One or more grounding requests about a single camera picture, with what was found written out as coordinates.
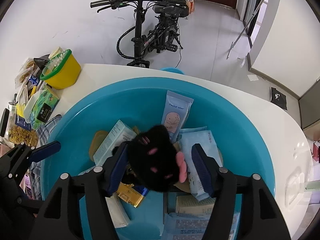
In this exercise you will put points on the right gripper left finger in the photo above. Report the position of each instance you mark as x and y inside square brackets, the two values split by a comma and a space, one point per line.
[102, 182]

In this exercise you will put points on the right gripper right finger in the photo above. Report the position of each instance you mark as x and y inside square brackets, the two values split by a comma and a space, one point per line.
[220, 184]

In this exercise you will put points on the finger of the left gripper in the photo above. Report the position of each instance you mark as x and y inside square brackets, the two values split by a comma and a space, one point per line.
[45, 151]

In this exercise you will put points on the black cat paw plush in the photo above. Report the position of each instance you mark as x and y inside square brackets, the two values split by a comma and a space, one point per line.
[153, 161]

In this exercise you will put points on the gold glitter bag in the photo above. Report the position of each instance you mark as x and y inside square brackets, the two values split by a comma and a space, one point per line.
[18, 135]

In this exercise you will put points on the gold blue foil packet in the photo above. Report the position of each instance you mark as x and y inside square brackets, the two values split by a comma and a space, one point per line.
[132, 194]

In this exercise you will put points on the cream square box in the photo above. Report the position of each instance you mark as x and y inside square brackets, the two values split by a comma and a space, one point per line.
[190, 205]

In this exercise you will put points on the white tissue pack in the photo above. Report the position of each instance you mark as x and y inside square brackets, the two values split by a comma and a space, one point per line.
[118, 214]

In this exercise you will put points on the large blue plastic basin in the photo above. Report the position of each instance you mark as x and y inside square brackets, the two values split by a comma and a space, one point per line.
[140, 103]

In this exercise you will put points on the brown flat pouch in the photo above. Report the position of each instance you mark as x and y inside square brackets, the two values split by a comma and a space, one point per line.
[96, 142]

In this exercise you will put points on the blue wet wipes pack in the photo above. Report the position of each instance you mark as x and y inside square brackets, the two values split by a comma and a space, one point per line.
[195, 143]

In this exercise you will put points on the pale green tall carton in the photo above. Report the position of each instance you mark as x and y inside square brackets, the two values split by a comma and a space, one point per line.
[118, 134]

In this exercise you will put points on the large blue wipes pack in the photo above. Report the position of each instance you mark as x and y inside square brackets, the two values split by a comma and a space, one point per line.
[184, 226]

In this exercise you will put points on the yellow bucket green rim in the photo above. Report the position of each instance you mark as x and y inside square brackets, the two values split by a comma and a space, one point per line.
[61, 71]

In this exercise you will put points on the black bag on floor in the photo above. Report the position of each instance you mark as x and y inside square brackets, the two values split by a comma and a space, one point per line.
[278, 98]

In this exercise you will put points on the metal mop pole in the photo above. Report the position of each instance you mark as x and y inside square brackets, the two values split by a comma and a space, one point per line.
[251, 15]

